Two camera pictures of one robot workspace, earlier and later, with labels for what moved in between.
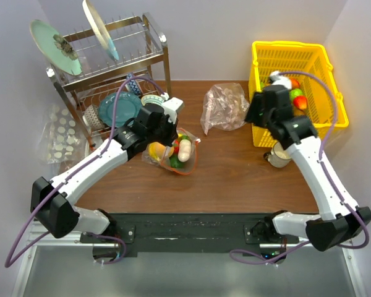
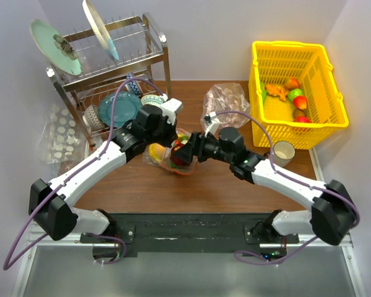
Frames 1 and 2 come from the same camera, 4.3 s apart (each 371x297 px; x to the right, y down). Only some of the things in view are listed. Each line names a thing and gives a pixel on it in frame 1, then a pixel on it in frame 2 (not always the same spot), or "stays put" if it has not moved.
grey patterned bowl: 91,117 stays put
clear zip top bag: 180,156 stays put
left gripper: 172,133 stays put
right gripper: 256,103 -> 195,146
